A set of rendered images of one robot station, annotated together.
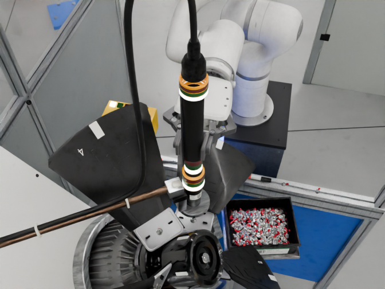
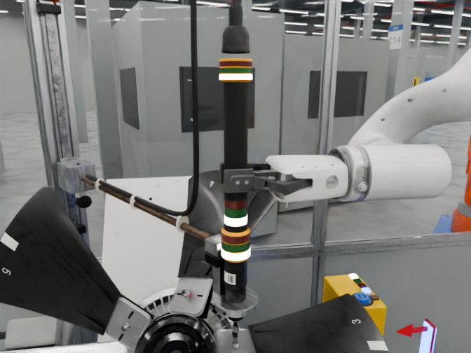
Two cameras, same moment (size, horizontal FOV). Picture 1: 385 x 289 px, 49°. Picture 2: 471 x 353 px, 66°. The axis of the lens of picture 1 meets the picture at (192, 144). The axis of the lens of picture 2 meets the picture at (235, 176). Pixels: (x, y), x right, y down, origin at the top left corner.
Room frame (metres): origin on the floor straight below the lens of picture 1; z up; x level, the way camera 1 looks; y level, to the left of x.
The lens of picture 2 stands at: (0.26, -0.46, 1.60)
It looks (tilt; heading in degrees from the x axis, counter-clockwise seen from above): 15 degrees down; 68
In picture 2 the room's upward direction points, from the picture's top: straight up
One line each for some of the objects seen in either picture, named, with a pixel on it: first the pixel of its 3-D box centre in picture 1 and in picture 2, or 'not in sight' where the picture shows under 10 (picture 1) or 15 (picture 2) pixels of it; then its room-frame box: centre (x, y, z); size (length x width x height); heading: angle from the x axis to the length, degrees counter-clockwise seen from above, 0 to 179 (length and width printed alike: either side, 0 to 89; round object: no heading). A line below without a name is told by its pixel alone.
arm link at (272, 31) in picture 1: (266, 40); not in sight; (1.00, -0.22, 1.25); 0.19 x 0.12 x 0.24; 68
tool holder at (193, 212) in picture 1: (188, 192); (230, 273); (0.44, 0.01, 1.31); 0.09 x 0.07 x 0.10; 111
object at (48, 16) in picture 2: not in sight; (63, 128); (0.20, 0.63, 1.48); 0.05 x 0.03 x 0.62; 21
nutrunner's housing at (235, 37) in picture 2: (193, 145); (235, 178); (0.45, 0.00, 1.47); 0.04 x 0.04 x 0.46
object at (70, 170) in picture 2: not in sight; (76, 175); (0.22, 0.58, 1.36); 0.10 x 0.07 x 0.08; 111
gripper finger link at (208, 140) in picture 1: (213, 141); (249, 182); (0.45, -0.04, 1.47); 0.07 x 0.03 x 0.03; 166
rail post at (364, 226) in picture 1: (338, 260); not in sight; (0.67, -0.60, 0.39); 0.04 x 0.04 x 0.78; 76
